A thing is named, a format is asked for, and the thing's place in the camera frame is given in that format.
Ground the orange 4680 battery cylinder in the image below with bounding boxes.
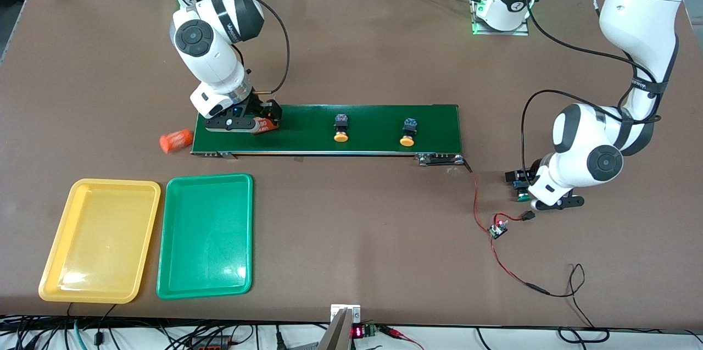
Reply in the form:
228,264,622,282
159,129,194,154
250,118,280,136

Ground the yellow mushroom push button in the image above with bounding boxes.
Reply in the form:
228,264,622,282
399,118,418,147
333,114,350,143

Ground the green conveyor belt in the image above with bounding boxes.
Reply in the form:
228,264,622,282
190,103,467,166

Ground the green plastic tray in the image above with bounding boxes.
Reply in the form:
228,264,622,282
157,173,254,300

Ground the yellow plastic tray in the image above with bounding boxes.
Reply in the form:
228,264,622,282
38,178,161,304

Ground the orange power strip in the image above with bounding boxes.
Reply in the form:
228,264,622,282
188,336,232,350

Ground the red and black power cable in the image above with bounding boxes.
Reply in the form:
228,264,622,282
463,158,610,343

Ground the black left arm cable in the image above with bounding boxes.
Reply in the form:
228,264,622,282
521,0,660,175

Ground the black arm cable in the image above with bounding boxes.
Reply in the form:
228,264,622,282
231,0,291,95
521,0,660,175

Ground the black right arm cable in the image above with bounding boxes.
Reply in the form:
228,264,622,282
231,0,291,95

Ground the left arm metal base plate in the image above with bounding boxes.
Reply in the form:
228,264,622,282
471,0,529,36

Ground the red clip lead cable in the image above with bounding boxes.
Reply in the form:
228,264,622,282
378,326,425,350

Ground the grey metal camera mount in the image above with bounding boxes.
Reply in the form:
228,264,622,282
317,304,362,350

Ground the teal cable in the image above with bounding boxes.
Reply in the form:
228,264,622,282
73,317,90,350

